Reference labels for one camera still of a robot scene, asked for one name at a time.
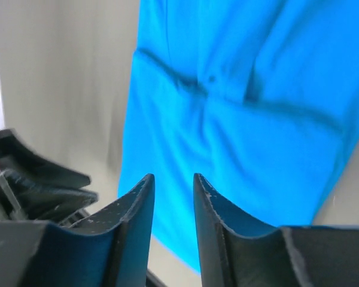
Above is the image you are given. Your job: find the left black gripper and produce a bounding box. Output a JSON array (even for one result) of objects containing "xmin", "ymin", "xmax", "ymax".
[{"xmin": 0, "ymin": 129, "xmax": 98, "ymax": 223}]

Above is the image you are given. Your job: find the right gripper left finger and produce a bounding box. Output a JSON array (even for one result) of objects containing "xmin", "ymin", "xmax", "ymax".
[{"xmin": 0, "ymin": 174, "xmax": 155, "ymax": 286}]

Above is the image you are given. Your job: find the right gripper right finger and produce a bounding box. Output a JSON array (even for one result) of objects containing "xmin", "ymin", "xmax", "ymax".
[{"xmin": 193, "ymin": 173, "xmax": 359, "ymax": 286}]

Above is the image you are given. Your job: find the blue t shirt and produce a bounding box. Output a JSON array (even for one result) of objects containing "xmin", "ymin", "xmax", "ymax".
[{"xmin": 118, "ymin": 1, "xmax": 359, "ymax": 271}]

